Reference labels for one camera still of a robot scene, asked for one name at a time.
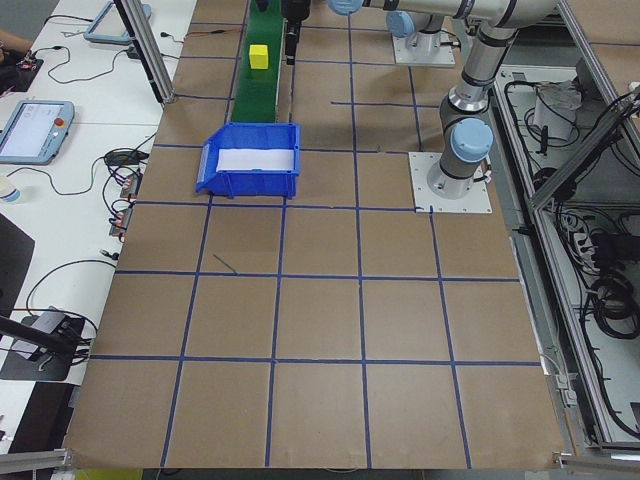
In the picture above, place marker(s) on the person forearm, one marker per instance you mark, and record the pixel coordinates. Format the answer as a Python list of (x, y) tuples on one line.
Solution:
[(15, 41)]

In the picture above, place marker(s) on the white crumpled bag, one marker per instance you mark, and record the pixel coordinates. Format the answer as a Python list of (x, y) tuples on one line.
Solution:
[(555, 112)]

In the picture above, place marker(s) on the black stand pole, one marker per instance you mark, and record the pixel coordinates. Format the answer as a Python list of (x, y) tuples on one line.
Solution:
[(30, 335)]

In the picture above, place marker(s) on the black power adapter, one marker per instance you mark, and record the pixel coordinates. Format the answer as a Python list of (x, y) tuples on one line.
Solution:
[(122, 157)]

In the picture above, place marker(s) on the metal bar frame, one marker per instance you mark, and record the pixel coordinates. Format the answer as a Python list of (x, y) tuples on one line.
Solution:
[(550, 300)]

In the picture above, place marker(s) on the black plug adapter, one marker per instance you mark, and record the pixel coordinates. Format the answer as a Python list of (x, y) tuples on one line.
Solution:
[(135, 52)]

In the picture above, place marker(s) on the blue grey teach pendant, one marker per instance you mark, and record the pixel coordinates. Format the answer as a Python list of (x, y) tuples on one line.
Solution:
[(112, 22), (35, 132)]

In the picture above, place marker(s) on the blue plastic bin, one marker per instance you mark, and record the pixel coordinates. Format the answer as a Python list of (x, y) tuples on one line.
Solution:
[(250, 184)]

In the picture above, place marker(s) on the white power strip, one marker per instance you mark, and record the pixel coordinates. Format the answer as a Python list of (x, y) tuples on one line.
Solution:
[(580, 245)]

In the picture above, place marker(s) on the black electronics board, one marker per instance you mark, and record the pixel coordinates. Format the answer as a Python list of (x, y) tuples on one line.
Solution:
[(20, 75)]

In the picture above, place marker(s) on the yellow block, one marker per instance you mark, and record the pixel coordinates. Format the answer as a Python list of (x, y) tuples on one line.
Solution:
[(259, 57)]

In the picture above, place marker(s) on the grey metal bracket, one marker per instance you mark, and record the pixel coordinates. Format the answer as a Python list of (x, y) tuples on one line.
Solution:
[(567, 390)]

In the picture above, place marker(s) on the grey adapter box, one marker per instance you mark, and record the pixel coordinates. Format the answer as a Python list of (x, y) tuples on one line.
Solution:
[(50, 321)]

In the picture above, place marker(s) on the black monitor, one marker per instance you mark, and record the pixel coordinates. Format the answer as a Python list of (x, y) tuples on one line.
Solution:
[(15, 260)]

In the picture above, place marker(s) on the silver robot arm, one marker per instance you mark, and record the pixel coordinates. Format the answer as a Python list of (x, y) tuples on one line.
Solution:
[(425, 32), (480, 70)]

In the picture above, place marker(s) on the green conveyor belt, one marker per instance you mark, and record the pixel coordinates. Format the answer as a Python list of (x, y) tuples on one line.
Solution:
[(257, 95)]

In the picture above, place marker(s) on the white square base plate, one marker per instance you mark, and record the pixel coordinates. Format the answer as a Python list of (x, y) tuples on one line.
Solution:
[(435, 59), (470, 202)]

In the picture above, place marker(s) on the aluminium bar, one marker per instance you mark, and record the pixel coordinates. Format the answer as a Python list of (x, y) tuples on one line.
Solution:
[(35, 460), (600, 461)]

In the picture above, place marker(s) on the aluminium post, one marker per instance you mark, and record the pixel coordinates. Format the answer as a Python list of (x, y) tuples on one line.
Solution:
[(150, 55)]

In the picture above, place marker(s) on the small black plug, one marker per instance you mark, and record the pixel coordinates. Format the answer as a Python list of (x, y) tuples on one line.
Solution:
[(166, 36)]

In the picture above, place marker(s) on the small hub with orange plugs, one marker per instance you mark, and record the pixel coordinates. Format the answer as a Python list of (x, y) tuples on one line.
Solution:
[(121, 222), (132, 186)]

